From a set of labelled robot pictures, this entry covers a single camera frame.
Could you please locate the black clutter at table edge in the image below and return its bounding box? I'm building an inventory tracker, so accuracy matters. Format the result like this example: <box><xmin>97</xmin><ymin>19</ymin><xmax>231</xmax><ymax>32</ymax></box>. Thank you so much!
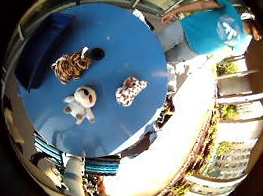
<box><xmin>151</xmin><ymin>94</ymin><xmax>180</xmax><ymax>130</ymax></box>

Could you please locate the white dog plush toy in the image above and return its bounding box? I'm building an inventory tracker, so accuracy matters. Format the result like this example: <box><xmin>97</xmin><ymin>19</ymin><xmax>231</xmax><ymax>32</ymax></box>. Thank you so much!
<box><xmin>59</xmin><ymin>83</ymin><xmax>103</xmax><ymax>128</ymax></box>

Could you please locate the person in teal shirt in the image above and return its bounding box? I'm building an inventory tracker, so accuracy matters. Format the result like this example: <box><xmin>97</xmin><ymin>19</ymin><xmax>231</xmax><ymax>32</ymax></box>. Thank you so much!
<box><xmin>153</xmin><ymin>0</ymin><xmax>263</xmax><ymax>70</ymax></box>

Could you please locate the brown spotted white plush toy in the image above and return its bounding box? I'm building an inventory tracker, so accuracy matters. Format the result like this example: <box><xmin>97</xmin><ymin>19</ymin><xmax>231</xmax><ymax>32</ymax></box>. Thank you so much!
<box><xmin>112</xmin><ymin>73</ymin><xmax>153</xmax><ymax>109</ymax></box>

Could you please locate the tiger striped plush toy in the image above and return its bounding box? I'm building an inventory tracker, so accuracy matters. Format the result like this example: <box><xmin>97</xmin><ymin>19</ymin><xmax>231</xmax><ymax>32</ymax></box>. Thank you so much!
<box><xmin>48</xmin><ymin>45</ymin><xmax>97</xmax><ymax>87</ymax></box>

